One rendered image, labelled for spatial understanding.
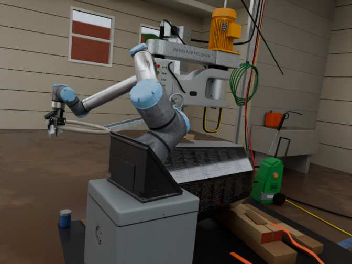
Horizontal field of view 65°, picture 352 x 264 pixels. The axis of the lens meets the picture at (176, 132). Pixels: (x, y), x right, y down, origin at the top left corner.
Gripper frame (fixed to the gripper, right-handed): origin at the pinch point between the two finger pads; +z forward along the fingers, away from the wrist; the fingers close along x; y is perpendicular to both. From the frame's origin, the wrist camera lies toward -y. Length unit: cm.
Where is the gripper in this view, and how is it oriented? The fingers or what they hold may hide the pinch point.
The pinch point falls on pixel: (53, 135)
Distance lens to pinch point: 217.8
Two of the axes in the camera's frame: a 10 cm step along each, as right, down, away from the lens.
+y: 8.5, 2.1, -4.9
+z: -1.6, 9.8, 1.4
